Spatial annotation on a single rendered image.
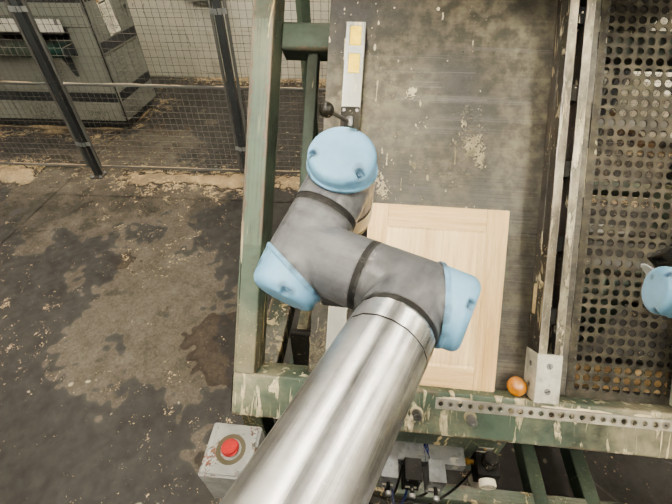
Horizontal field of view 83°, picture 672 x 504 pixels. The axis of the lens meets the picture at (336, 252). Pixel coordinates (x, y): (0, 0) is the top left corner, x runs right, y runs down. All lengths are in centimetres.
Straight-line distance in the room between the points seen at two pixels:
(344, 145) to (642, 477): 216
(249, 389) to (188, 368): 119
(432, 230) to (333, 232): 69
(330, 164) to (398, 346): 20
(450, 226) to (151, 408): 174
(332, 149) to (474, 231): 73
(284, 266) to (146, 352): 211
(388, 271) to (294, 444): 17
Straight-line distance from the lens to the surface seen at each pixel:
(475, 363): 114
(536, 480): 193
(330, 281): 37
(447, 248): 107
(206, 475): 103
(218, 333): 239
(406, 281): 34
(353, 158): 40
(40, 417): 250
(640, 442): 134
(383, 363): 28
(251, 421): 130
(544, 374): 114
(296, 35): 125
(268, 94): 111
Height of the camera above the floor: 187
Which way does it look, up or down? 43 degrees down
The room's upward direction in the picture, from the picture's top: straight up
